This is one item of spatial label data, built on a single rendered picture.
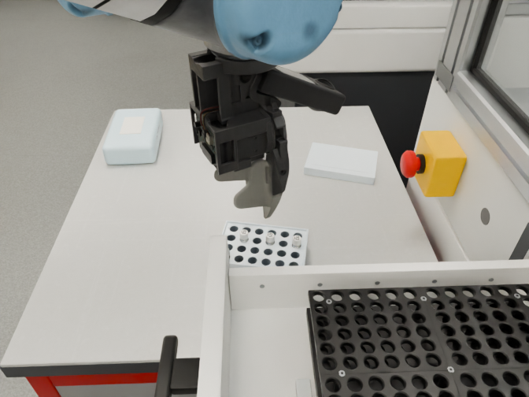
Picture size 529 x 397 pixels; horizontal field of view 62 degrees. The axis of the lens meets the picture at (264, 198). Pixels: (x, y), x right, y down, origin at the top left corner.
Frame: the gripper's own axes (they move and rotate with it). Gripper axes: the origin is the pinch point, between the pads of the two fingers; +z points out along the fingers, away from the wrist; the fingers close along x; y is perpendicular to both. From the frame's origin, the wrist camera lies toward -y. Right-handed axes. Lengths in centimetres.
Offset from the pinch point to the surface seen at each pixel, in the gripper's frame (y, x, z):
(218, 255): 10.2, 9.6, -3.9
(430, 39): -60, -33, 1
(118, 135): 10.9, -38.4, 8.5
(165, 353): 18.1, 16.3, -2.4
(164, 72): -51, -238, 89
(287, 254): -2.4, 2.2, 9.5
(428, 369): -1.1, 27.5, -1.1
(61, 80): 11, -258, 89
